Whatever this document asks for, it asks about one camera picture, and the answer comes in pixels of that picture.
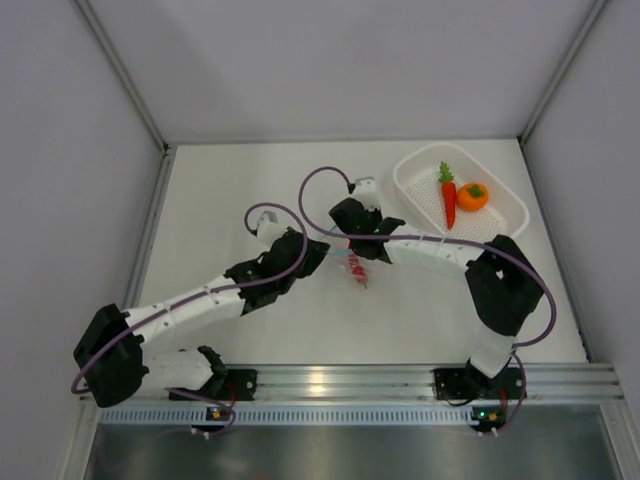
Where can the white slotted cable duct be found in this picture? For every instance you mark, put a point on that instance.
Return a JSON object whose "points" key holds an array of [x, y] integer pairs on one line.
{"points": [[268, 415]]}

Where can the white perforated plastic basket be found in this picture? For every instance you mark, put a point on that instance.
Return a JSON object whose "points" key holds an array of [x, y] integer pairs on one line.
{"points": [[416, 181]]}

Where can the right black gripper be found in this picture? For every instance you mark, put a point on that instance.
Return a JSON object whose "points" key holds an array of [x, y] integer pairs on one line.
{"points": [[377, 214]]}

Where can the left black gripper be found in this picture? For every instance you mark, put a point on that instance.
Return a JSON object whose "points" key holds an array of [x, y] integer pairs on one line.
{"points": [[318, 249]]}

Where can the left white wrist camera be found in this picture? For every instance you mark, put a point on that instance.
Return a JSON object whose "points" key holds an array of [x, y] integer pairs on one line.
{"points": [[268, 228]]}

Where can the clear zip top bag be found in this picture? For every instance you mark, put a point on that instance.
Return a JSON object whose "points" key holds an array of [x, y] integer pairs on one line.
{"points": [[337, 259]]}

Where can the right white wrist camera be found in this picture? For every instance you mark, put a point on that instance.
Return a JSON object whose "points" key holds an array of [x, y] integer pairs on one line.
{"points": [[364, 190]]}

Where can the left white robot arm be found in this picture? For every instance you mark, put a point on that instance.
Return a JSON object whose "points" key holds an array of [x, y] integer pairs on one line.
{"points": [[123, 352]]}

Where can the right black base bracket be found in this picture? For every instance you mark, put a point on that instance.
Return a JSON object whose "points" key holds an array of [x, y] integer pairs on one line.
{"points": [[452, 386]]}

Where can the red fake chili pepper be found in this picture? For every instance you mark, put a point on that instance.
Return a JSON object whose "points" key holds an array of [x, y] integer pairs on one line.
{"points": [[357, 270]]}

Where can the aluminium mounting rail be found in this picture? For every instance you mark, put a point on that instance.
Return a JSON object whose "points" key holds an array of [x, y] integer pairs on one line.
{"points": [[574, 382]]}

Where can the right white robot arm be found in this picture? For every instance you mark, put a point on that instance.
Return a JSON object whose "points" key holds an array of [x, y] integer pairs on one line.
{"points": [[504, 287]]}

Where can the left black base bracket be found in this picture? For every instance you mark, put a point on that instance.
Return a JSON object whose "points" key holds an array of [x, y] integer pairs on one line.
{"points": [[238, 385]]}

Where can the orange fake carrot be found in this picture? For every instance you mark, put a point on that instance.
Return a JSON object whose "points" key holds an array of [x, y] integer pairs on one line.
{"points": [[448, 192]]}

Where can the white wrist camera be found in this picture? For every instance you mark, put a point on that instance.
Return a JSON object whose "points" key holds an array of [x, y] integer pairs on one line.
{"points": [[364, 190], [268, 228]]}

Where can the black base bracket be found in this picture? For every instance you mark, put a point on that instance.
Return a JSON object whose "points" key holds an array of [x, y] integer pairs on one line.
{"points": [[238, 385], [452, 386]]}

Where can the orange fake persimmon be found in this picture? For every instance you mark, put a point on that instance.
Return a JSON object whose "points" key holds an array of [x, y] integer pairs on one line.
{"points": [[472, 197]]}

